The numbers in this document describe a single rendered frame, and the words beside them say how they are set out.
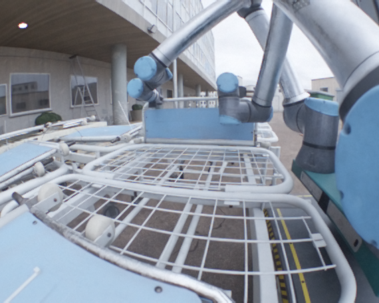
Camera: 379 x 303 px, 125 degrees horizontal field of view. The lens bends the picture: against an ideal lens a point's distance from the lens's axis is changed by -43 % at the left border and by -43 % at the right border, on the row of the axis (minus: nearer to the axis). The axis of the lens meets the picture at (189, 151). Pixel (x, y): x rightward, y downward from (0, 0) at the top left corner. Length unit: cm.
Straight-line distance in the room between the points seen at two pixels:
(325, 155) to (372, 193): 53
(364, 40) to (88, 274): 41
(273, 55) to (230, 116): 29
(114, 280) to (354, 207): 26
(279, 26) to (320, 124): 36
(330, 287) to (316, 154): 45
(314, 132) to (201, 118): 65
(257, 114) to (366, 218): 62
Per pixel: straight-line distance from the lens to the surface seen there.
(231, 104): 69
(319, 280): 56
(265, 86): 69
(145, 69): 66
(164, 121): 111
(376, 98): 17
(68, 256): 26
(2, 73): 648
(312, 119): 69
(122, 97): 666
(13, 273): 28
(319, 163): 69
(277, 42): 65
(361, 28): 25
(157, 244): 104
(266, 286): 34
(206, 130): 105
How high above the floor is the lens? 73
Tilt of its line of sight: 15 degrees down
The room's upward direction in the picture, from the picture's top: 1 degrees counter-clockwise
